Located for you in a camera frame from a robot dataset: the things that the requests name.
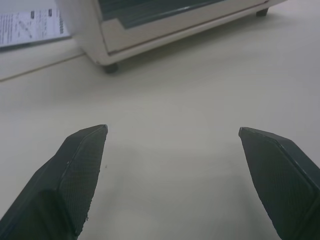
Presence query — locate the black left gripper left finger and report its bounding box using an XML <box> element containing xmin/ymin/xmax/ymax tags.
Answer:
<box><xmin>0</xmin><ymin>124</ymin><xmax>109</xmax><ymax>240</ymax></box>

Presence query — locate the cream toaster oven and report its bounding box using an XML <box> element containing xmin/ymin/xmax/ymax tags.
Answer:
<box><xmin>55</xmin><ymin>0</ymin><xmax>292</xmax><ymax>74</ymax></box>

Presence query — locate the printed white paper sheet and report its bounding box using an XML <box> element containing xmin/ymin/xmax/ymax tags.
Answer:
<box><xmin>0</xmin><ymin>6</ymin><xmax>72</xmax><ymax>49</ymax></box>

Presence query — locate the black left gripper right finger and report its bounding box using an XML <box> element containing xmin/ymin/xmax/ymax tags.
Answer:
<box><xmin>238</xmin><ymin>126</ymin><xmax>320</xmax><ymax>240</ymax></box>

